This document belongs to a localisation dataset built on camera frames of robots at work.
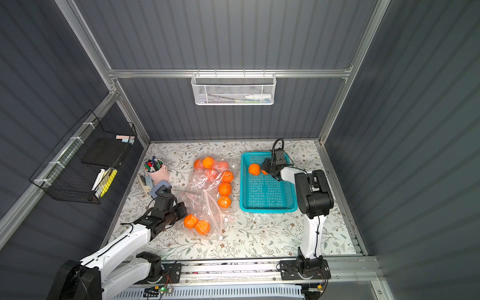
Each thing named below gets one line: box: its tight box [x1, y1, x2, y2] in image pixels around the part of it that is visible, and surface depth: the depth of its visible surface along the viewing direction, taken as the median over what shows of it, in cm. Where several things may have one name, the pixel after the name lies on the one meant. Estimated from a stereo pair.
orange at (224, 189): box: [218, 182, 232, 197], surface depth 94 cm
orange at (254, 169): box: [248, 163, 261, 176], surface depth 102 cm
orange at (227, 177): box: [221, 170, 234, 184], surface depth 96 cm
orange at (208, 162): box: [202, 156, 215, 169], surface depth 98 cm
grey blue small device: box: [150, 180, 172, 199], surface depth 96 cm
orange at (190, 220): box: [183, 213, 199, 230], surface depth 84 cm
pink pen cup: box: [143, 155, 171, 185], surface depth 96 cm
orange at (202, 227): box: [194, 219, 211, 236], surface depth 82 cm
